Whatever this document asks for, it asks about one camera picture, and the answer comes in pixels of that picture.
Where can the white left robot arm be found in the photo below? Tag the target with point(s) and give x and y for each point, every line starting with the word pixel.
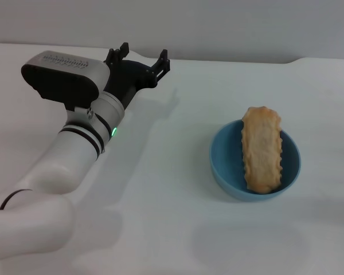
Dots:
pixel 60 166

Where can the blue bowl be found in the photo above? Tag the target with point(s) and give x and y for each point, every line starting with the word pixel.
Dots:
pixel 226 169

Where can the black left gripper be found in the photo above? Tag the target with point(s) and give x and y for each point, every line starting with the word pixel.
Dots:
pixel 129 77

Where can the ridged orange bread loaf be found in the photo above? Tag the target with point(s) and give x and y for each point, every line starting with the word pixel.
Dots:
pixel 262 151

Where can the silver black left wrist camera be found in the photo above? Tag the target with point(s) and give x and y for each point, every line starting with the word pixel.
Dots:
pixel 66 77

